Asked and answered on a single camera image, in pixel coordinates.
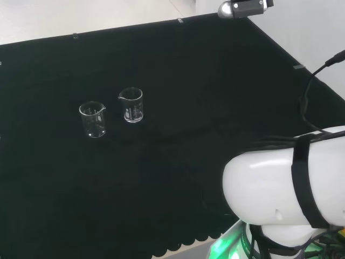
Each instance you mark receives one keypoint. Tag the clear glass beaker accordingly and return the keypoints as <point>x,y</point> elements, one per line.
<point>93,121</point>
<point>130,108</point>

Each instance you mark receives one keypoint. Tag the black and silver camera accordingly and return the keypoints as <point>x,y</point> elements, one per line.
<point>248,8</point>

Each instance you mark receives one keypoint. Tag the yellow stop button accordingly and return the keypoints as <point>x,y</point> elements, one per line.
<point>341,230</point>

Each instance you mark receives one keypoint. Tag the black bench cloth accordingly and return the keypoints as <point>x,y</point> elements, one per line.
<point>175,135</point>

